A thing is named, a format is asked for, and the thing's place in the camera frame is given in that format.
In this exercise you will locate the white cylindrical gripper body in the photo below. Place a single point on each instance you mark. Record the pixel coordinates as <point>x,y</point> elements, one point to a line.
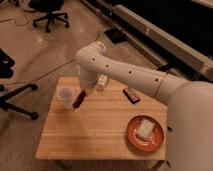
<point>87,84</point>

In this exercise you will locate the orange round plate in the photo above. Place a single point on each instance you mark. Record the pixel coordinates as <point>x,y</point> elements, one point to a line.
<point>154,140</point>

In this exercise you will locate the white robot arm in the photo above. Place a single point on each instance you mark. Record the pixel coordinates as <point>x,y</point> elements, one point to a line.
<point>189,137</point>

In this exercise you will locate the wooden table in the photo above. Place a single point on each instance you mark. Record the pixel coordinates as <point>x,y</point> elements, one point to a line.
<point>97,129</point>

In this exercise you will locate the small white bottle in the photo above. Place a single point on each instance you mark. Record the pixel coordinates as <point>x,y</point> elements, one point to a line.
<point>102,81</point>

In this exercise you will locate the dark red dried pepper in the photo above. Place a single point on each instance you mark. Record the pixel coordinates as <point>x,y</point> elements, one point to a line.
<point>79,100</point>

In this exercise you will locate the white sponge block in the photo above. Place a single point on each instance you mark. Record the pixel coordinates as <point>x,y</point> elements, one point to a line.
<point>145,129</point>

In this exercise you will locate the long grey rail beam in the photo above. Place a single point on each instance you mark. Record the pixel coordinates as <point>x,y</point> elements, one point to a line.
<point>178,31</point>

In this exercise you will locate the black office chair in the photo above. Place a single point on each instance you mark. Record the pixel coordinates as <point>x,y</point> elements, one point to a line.
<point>51,10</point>

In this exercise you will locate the black floor plate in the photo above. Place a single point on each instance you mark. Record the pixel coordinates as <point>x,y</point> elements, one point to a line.
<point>115,35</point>

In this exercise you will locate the dark brown snack bar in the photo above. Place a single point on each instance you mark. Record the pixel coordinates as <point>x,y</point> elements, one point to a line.
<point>131,95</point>

